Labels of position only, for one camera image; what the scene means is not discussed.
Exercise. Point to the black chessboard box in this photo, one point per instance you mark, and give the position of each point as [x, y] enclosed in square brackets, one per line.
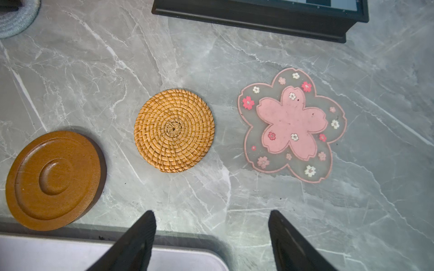
[321, 20]

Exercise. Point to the woven rattan round coaster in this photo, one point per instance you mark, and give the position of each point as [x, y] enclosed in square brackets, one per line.
[174, 130]

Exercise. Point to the lilac plastic tray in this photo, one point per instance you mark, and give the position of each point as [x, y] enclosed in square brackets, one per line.
[31, 253]

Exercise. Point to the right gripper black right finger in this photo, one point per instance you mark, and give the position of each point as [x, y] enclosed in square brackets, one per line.
[292, 251]

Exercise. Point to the pink flower silicone coaster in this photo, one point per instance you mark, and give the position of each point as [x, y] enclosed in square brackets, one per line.
[290, 126]

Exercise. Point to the blue woven round coaster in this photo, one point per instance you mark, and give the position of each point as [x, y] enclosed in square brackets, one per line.
[17, 16]

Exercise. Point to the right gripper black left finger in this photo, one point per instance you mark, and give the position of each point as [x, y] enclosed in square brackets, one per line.
[132, 252]

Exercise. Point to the brown wooden round coaster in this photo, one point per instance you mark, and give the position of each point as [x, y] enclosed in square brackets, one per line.
[55, 180]

